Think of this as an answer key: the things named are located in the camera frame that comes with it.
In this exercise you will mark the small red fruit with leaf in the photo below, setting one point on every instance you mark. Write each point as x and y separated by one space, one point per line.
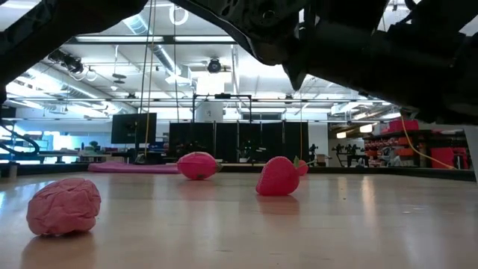
303 168

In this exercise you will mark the red toy strawberry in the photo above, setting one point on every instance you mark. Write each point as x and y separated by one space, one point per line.
277 177

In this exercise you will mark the red oval toy fruit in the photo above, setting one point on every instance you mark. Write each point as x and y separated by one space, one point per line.
198 166

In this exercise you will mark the red wrinkled toy fruit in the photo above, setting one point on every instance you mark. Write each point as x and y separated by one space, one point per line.
63 207

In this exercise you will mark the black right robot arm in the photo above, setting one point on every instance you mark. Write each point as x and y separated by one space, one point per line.
392 67

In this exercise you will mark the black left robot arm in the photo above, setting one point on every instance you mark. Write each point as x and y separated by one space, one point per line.
56 22

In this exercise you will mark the white cylindrical tank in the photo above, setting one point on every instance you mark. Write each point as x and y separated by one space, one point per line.
210 112

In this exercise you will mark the LED light bar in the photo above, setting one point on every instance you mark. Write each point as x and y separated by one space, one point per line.
149 38

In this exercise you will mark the black partition screen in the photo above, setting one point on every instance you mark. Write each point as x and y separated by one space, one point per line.
228 142

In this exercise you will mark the black monitor on stand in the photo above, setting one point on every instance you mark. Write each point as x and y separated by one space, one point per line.
130 129

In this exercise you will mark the person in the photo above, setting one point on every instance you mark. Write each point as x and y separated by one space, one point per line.
384 157

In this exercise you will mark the magenta folded cloth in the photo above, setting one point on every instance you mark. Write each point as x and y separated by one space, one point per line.
130 168

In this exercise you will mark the low shelf with red bins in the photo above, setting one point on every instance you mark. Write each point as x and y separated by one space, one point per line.
418 143

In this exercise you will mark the black ceiling camera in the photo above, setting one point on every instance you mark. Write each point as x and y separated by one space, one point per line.
214 66

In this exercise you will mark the spiral ventilation duct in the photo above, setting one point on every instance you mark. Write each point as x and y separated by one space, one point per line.
157 48

